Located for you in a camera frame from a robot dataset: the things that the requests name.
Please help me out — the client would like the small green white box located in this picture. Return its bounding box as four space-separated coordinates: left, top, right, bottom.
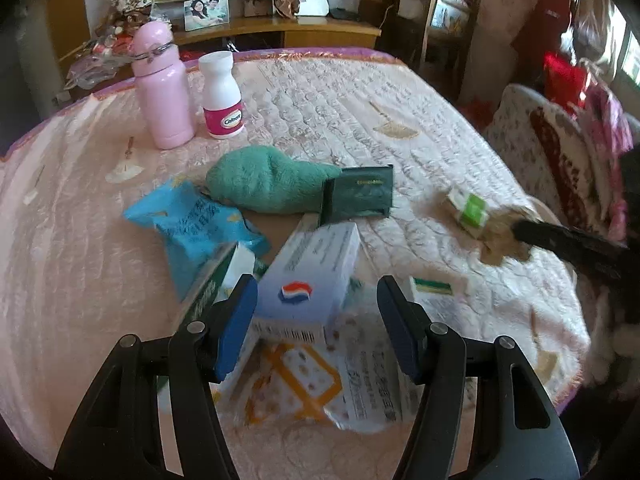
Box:
446 188 489 238

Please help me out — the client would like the orange white snack wrapper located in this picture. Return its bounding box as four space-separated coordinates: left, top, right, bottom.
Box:
210 314 420 434

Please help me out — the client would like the white green milk carton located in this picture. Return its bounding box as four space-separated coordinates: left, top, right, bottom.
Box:
172 243 256 330

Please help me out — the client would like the blue white medicine box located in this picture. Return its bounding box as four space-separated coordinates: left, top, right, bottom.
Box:
252 214 360 344

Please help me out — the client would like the dark green sachet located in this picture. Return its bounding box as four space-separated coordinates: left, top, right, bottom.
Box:
319 165 394 226

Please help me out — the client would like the watermelon frost medicine box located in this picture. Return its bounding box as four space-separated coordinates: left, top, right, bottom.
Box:
407 276 466 333

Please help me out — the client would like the pink pajamas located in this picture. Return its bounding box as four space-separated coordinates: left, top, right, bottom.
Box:
580 84 634 242

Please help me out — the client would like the red bag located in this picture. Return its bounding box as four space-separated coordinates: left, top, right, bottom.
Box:
544 52 588 116

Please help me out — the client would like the blue snack bag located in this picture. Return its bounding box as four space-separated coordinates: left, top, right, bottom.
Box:
124 178 270 300

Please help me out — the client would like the wooden chair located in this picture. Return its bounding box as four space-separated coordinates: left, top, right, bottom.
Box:
392 0 480 102

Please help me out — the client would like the green fuzzy cloth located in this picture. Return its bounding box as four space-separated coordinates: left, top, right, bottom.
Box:
205 145 342 214

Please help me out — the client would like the white pill bottle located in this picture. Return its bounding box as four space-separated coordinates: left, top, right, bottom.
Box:
198 51 243 139

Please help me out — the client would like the pink thermos bottle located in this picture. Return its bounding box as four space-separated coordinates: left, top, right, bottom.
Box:
131 21 195 150

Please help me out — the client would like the wooden tv cabinet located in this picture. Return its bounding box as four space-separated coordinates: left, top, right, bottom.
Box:
63 16 382 90

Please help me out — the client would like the framed couple photo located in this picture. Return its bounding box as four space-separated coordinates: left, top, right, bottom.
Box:
183 0 230 32

